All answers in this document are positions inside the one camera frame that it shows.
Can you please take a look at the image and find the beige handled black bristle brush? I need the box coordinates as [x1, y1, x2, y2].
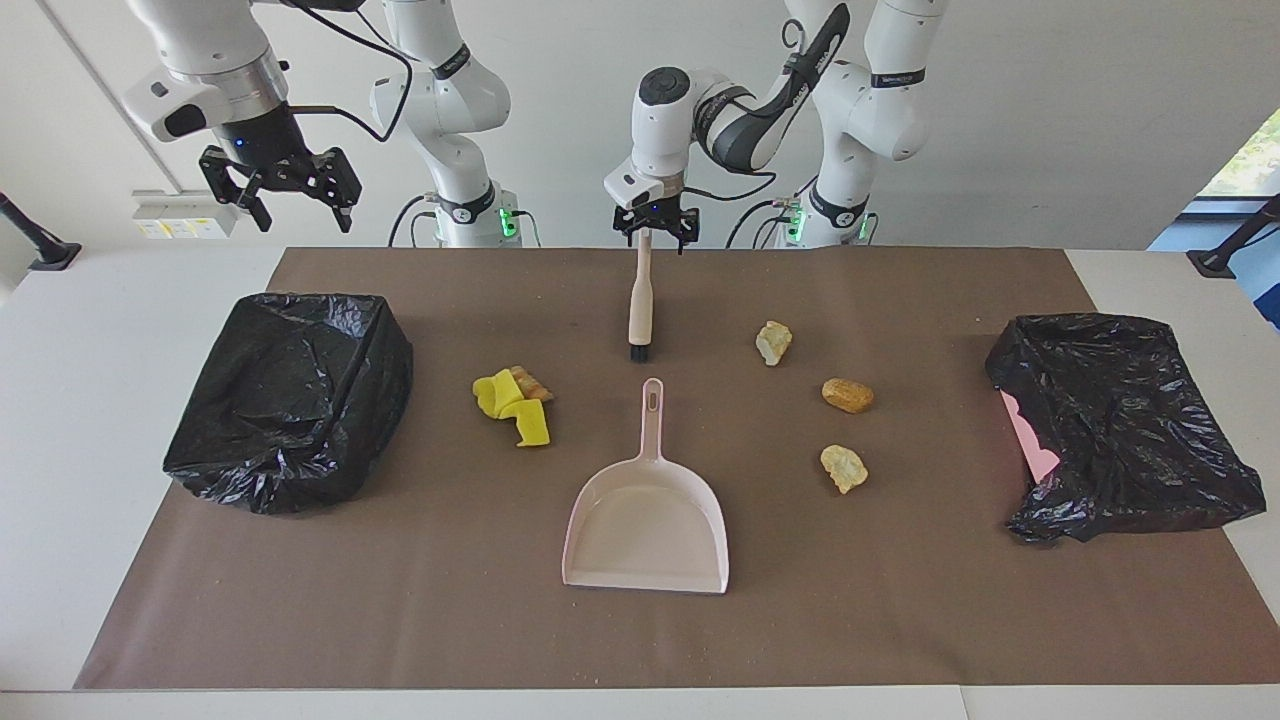
[627, 232, 656, 363]

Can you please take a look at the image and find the notched yellow sponge piece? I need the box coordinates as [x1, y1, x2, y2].
[513, 399, 553, 448]

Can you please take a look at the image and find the brown peanut shaped trash lump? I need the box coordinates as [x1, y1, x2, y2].
[822, 377, 875, 415]

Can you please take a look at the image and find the beige plastic dustpan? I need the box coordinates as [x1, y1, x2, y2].
[561, 377, 731, 595]

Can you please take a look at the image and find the black bag lined bin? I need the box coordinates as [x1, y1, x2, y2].
[163, 292, 415, 516]

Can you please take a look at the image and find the pink plastic bin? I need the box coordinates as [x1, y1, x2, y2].
[1000, 390, 1061, 486]

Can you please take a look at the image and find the black bag over pink bin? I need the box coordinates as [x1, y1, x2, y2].
[985, 313, 1267, 545]

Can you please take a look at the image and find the black angled stand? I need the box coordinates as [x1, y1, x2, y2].
[0, 192, 81, 273]
[1187, 195, 1280, 279]

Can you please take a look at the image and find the brown paper table mat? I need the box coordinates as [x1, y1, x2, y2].
[75, 247, 1280, 691]

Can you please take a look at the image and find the black right base cable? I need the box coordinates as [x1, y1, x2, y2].
[388, 193, 441, 248]

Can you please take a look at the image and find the black base cable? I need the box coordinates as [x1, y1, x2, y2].
[725, 198, 801, 249]
[388, 193, 441, 248]

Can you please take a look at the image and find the black left base cable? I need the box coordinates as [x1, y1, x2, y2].
[725, 198, 801, 249]

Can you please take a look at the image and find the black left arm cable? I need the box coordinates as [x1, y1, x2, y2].
[686, 20, 811, 203]

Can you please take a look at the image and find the white wall socket box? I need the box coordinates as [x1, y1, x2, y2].
[132, 190, 238, 239]

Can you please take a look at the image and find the window with dark frame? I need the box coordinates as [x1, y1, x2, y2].
[1195, 105, 1280, 216]

